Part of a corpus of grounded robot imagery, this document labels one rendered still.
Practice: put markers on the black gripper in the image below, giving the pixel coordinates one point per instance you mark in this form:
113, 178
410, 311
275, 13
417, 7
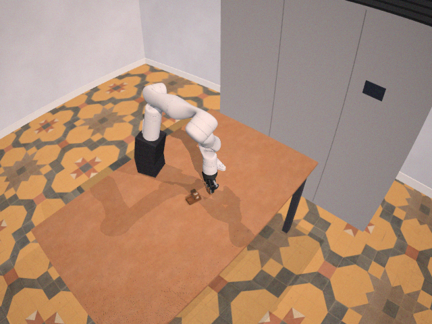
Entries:
210, 181

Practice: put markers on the brown rectangular tray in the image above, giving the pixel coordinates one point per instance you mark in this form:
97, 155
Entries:
191, 200

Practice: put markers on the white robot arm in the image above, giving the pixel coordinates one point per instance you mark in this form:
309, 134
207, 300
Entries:
199, 128

